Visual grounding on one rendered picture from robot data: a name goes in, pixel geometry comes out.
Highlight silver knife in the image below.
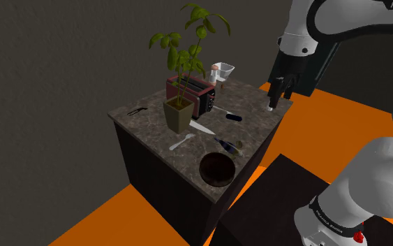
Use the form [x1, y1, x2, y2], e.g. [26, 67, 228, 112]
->
[188, 119, 216, 136]

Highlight white spoon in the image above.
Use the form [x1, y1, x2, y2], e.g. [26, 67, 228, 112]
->
[168, 132, 196, 152]

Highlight knife with dark blue handle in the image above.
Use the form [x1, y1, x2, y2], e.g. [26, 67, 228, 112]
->
[212, 105, 243, 123]

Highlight green potted plant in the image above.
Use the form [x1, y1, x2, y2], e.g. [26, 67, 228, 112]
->
[148, 3, 232, 135]

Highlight dark blue bottle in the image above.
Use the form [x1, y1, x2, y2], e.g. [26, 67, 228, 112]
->
[214, 136, 239, 154]

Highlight white shaker with pink cap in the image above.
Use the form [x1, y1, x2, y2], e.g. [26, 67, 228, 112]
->
[208, 64, 220, 87]

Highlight dark robot stand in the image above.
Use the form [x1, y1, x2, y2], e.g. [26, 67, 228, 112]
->
[209, 153, 393, 246]

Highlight red toaster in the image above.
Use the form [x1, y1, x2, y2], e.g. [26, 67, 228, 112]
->
[165, 74, 216, 120]

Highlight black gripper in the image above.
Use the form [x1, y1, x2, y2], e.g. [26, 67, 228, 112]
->
[267, 50, 308, 112]

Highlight black comb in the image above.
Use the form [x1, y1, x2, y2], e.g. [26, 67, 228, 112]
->
[126, 106, 149, 117]

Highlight clear measuring cup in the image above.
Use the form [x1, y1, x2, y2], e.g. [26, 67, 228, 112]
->
[213, 61, 236, 83]

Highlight dark cabinet with marble top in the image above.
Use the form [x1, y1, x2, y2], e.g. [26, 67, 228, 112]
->
[107, 77, 294, 246]

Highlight dark brown bowl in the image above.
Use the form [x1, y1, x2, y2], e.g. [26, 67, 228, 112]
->
[198, 152, 237, 188]

